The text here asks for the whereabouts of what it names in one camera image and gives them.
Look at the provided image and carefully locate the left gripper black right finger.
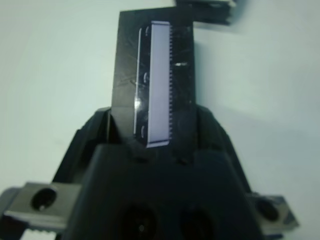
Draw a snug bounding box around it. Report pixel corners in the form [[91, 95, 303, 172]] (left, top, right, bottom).
[[191, 104, 251, 196]]

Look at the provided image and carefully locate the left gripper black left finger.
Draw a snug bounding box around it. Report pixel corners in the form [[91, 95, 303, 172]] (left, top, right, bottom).
[[53, 106, 119, 185]]

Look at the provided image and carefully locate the black box lid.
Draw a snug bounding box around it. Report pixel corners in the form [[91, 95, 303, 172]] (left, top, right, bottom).
[[109, 10, 199, 151]]

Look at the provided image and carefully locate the black box with white tray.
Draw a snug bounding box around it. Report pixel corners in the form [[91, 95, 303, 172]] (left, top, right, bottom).
[[174, 0, 239, 26]]

